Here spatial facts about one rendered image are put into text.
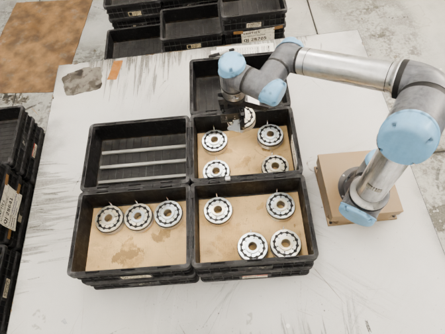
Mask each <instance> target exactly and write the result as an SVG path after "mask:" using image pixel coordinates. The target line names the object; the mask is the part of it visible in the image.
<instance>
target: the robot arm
mask: <svg viewBox="0 0 445 334"><path fill-rule="evenodd" d="M218 73H219V77H220V82H221V90H217V91H218V101H219V108H220V116H221V122H222V123H229V122H233V125H231V126H229V127H228V128H227V129H228V130H230V131H240V133H243V132H244V130H245V125H244V119H245V108H246V107H248V108H251V109H256V110H259V111H263V112H266V111H267V110H268V109H269V108H270V106H272V107H274V106H276V105H278V104H279V102H280V101H281V100H282V97H283V96H284V94H285V91H286V88H287V84H286V83H285V82H284V81H285V79H286V78H287V77H288V75H289V74H290V73H292V74H299V75H302V76H308V77H312V78H318V79H322V80H327V81H331V82H337V83H341V84H346V85H352V86H356V87H362V88H366V89H372V90H376V91H381V92H385V93H388V94H389V96H390V97H391V98H393V99H396V100H395V102H394V104H393V106H392V108H391V110H390V112H389V113H388V115H387V117H386V119H385V120H384V122H383V123H382V125H381V126H380V128H379V132H378V134H377V137H376V145H377V148H375V149H373V150H371V151H370V152H369V153H368V154H366V157H365V159H364V161H363V162H362V163H361V165H360V167H359V168H358V169H357V170H354V171H352V172H351V173H349V174H348V175H347V177H346V179H345V181H344V185H343V188H344V193H345V196H344V198H343V200H342V202H340V206H339V208H338V209H339V212H340V213H341V214H342V215H343V216H344V217H345V218H347V219H348V220H350V221H351V222H353V223H355V224H358V225H361V226H364V227H371V226H372V225H373V224H374V223H375V222H376V221H377V216H378V215H379V213H380V211H381V210H382V209H383V208H384V206H385V205H386V203H387V202H388V200H389V191H390V189H391V188H392V187H393V186H394V184H395V183H396V181H397V180H398V179H399V178H400V177H401V175H402V174H403V172H404V171H405V170H406V169H407V167H408V166H409V165H413V164H420V163H422V162H424V161H426V160H427V159H429V158H430V157H431V155H432V154H433V152H434V151H435V150H436V149H437V147H438V144H439V142H440V137H441V135H442V133H443V130H444V128H445V73H444V72H442V71H441V70H439V69H438V68H435V67H434V66H431V65H429V64H426V63H424V62H419V61H415V60H408V59H402V60H400V61H399V62H392V61H387V60H380V59H375V58H367V57H363V56H355V55H350V54H343V53H338V52H330V51H326V50H318V49H313V48H305V47H304V46H303V43H302V42H301V41H300V40H297V39H296V38H295V37H287V38H284V39H283V40H282V41H281V43H280V44H278V45H277V46H276V48H275V50H274V51H273V53H272V54H271V56H270V57H269V58H268V59H267V60H266V62H265V63H264V65H263V66H262V67H261V68H260V70H257V69H255V68H253V67H251V66H249V65H247V64H246V61H245V59H244V57H243V55H241V53H239V52H235V51H231V52H226V53H224V54H223V55H222V56H221V57H220V59H219V69H218ZM233 120H234V121H233ZM238 122H240V124H239V123H238Z"/></svg>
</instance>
